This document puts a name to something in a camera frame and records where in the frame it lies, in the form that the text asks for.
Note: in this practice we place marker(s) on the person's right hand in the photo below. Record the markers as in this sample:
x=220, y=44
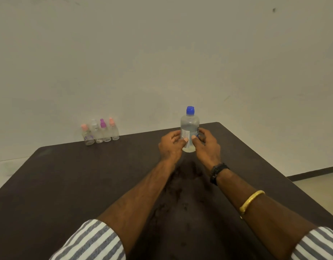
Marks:
x=208, y=151

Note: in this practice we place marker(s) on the person's left hand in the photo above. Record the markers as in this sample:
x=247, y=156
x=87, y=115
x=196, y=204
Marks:
x=169, y=150

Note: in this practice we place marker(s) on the person's right thumb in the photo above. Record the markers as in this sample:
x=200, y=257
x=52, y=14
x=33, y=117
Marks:
x=196, y=142

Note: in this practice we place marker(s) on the person's left thumb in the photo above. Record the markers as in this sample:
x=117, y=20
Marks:
x=182, y=144

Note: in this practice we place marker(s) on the clear blue-capped water bottle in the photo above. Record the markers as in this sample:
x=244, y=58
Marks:
x=190, y=124

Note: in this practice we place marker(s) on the person's left forearm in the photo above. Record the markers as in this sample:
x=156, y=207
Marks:
x=140, y=199

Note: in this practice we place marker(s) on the person's right forearm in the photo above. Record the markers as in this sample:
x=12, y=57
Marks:
x=266, y=219

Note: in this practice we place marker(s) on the black wristband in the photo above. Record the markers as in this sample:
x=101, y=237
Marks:
x=217, y=171

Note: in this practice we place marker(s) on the small pink-capped spray bottle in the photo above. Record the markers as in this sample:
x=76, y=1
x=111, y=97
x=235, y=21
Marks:
x=114, y=131
x=88, y=136

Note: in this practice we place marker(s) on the small magenta-capped spray bottle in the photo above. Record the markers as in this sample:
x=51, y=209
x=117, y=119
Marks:
x=105, y=132

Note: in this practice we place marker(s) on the gold bangle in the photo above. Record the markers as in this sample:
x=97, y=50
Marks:
x=250, y=200

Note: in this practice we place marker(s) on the small white-capped spray bottle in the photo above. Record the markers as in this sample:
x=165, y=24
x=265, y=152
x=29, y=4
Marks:
x=96, y=132

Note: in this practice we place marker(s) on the dark baseboard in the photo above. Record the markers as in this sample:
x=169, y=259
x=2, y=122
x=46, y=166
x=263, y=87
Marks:
x=314, y=173

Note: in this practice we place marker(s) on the person's left striped sleeve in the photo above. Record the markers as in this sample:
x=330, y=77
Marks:
x=93, y=242

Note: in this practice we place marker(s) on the person's striped sleeve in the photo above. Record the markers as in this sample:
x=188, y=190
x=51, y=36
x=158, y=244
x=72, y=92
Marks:
x=318, y=245
x=93, y=242

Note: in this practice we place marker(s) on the person's right striped sleeve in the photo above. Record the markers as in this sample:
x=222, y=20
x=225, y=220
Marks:
x=318, y=245

